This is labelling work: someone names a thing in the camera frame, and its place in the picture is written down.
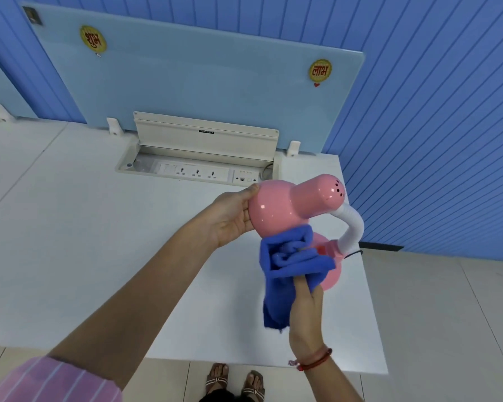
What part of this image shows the white socket box lid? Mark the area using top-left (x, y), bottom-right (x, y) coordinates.
top-left (133, 111), bottom-right (280, 152)

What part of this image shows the white desk socket box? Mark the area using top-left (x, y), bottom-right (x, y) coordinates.
top-left (117, 136), bottom-right (281, 188)

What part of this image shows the pink striped sleeve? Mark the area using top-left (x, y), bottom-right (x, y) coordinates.
top-left (0, 356), bottom-right (123, 402)

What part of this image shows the light blue desk partition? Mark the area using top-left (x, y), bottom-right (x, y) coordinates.
top-left (0, 46), bottom-right (39, 120)
top-left (20, 1), bottom-right (366, 154)

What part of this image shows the round yellow sticker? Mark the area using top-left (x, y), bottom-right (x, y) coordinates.
top-left (80, 24), bottom-right (107, 55)
top-left (309, 59), bottom-right (333, 86)

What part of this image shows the person's right forearm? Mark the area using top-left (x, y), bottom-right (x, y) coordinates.
top-left (293, 349), bottom-right (365, 402)

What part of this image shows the pink desk lamp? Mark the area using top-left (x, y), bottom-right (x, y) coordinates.
top-left (248, 174), bottom-right (365, 292)

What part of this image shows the blue cleaning cloth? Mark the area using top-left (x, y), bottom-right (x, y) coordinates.
top-left (259, 224), bottom-right (336, 331)

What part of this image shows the person's left forearm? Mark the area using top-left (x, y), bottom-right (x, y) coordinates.
top-left (48, 207), bottom-right (221, 391)

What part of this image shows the brown sandal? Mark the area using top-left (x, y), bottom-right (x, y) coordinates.
top-left (205, 363), bottom-right (229, 395)
top-left (241, 370), bottom-right (266, 401)

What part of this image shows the person's right hand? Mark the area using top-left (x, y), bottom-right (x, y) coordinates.
top-left (288, 276), bottom-right (326, 361)

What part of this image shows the red thread bracelet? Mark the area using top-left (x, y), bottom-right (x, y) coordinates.
top-left (288, 346), bottom-right (333, 372)

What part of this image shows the person's left hand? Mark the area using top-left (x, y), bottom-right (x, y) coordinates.
top-left (205, 183), bottom-right (260, 248)

